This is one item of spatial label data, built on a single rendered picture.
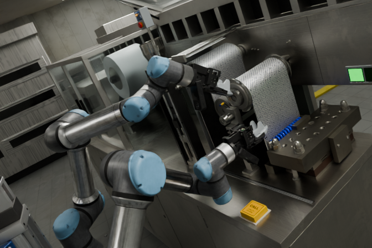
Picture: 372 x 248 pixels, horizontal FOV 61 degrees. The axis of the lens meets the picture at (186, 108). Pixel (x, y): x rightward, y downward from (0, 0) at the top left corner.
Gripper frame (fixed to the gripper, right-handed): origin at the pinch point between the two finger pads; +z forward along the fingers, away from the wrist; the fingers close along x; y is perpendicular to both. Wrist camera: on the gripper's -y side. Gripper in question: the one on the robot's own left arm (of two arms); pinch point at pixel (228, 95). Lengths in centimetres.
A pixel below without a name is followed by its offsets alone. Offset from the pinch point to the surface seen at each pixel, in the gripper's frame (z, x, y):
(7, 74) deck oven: -46, 485, 15
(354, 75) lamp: 33.2, -30.1, 16.1
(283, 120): 26.8, -6.8, -4.5
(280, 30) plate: 20.1, -2.4, 33.2
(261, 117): 13.5, -6.7, -5.9
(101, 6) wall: 173, 856, 299
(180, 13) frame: 7, 65, 50
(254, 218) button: 5.3, -19.7, -41.8
